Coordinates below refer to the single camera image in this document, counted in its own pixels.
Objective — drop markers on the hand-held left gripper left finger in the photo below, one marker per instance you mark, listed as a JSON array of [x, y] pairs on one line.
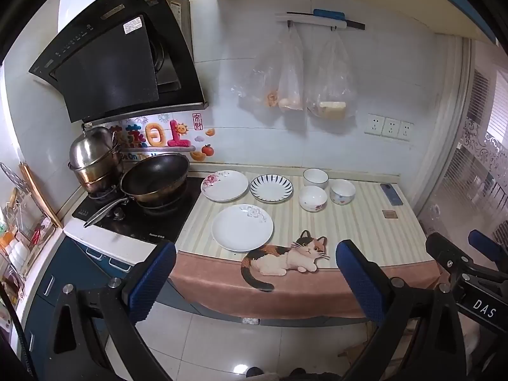
[[153, 281]]

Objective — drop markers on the wooden cutting board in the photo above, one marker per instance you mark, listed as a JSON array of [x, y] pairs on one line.
[[39, 198]]

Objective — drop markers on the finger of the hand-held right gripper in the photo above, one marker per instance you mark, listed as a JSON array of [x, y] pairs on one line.
[[446, 252], [482, 242]]

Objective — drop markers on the striped cat print counter mat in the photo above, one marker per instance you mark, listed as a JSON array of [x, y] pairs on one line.
[[357, 230]]

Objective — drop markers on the blue smartphone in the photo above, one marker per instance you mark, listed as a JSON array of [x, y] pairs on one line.
[[391, 194]]

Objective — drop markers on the white bowl with dark rim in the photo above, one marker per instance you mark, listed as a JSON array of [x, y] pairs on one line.
[[315, 176]]

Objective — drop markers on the pink floral white plate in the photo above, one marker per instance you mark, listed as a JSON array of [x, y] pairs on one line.
[[226, 186]]

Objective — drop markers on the frosted glass sliding door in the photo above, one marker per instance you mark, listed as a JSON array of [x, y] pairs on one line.
[[468, 174]]

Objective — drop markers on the white wall hook rack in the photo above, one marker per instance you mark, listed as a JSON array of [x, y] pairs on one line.
[[301, 19]]

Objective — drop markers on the white bowl with red flower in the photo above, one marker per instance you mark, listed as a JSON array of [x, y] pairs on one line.
[[312, 198]]

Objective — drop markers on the white bowl with blue pattern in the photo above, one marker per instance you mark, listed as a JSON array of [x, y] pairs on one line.
[[342, 192]]

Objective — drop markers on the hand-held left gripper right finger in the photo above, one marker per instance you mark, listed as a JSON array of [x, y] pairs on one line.
[[359, 281]]

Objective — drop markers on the black glass gas stove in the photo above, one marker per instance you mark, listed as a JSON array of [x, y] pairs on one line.
[[158, 226]]

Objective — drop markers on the black wok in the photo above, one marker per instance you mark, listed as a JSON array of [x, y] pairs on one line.
[[154, 174]]

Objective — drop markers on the white wall socket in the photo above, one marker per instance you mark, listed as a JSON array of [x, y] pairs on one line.
[[406, 131], [375, 124], [391, 128]]

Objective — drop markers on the black range hood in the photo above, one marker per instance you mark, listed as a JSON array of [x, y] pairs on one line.
[[111, 59]]

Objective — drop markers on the stainless steel steamer pot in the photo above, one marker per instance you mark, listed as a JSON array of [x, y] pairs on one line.
[[91, 151]]

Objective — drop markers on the colourful wall sticker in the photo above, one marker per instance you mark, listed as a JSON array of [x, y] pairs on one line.
[[162, 135]]

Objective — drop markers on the blue striped plate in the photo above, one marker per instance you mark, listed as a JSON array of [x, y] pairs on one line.
[[271, 189]]

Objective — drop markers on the clear plastic bag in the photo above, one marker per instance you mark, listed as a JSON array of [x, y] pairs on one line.
[[291, 83], [254, 79], [331, 87]]

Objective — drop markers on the large white floral plate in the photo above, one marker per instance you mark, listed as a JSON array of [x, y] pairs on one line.
[[242, 228]]

